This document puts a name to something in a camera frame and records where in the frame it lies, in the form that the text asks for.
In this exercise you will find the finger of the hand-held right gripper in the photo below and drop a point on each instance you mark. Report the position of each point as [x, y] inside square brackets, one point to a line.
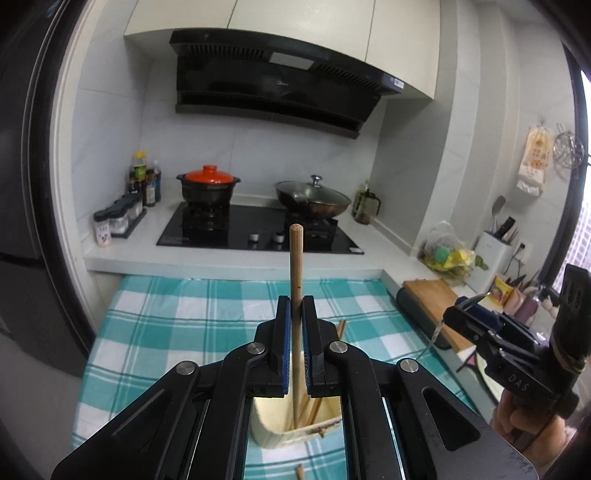
[468, 327]
[485, 314]

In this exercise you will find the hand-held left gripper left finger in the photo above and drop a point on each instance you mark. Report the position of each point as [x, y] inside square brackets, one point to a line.
[287, 350]

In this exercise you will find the purple bottle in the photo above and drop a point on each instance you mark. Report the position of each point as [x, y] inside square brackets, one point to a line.
[528, 307]

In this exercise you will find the yellow packet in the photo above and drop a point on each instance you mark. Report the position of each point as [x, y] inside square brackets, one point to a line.
[501, 290]

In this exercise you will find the white orange hanging bag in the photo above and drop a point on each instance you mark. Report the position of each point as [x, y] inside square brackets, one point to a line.
[535, 159]

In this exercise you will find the grey spatula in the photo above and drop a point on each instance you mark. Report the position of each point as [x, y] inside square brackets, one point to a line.
[499, 207]

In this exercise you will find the person's right hand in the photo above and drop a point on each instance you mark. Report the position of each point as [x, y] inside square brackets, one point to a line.
[526, 424]

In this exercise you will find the white printed spice jar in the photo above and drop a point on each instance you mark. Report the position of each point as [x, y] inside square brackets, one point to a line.
[102, 228]

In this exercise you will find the wooden cutting board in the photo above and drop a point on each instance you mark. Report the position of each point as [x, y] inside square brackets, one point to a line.
[438, 304]

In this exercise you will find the dark grey refrigerator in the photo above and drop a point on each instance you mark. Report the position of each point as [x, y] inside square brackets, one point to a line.
[27, 184]

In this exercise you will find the dark sauce bottle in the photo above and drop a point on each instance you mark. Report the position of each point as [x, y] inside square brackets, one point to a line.
[150, 189]

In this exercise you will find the yellow-capped sauce bottle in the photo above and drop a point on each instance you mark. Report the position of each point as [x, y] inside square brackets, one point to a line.
[140, 168]

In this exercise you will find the teal plaid tablecloth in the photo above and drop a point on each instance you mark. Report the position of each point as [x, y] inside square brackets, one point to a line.
[184, 323]

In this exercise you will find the black range hood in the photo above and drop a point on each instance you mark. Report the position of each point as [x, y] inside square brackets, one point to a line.
[277, 78]

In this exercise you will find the window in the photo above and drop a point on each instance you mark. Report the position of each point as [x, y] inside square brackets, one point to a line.
[581, 221]

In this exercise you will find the black gas stove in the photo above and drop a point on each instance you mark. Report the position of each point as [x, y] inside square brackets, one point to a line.
[258, 233]

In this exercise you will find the white wall socket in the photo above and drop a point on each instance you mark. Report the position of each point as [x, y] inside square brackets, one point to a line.
[522, 251]

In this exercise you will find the black clay pot orange lid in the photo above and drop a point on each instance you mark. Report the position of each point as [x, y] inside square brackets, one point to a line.
[210, 184]

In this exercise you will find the row of spice jars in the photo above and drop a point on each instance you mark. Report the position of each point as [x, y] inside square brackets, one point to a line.
[124, 214]

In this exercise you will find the white knife holder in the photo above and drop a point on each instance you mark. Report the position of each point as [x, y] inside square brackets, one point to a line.
[494, 258]

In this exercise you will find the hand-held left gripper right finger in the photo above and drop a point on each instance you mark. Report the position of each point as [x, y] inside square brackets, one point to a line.
[308, 355]

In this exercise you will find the large steel spoon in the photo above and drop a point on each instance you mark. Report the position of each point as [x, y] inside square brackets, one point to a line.
[437, 331]

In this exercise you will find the plastic bag with yellow contents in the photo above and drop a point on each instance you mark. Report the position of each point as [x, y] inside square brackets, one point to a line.
[450, 256]

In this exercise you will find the wok with glass lid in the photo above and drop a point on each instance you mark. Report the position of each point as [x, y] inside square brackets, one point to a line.
[314, 198]

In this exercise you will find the green square pan lid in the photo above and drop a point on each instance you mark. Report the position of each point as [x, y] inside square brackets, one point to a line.
[485, 374]

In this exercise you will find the cream plastic utensil holder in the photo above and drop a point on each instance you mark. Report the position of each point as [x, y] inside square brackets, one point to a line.
[272, 429]

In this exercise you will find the glass pitcher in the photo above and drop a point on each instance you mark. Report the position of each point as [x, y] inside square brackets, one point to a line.
[365, 205]

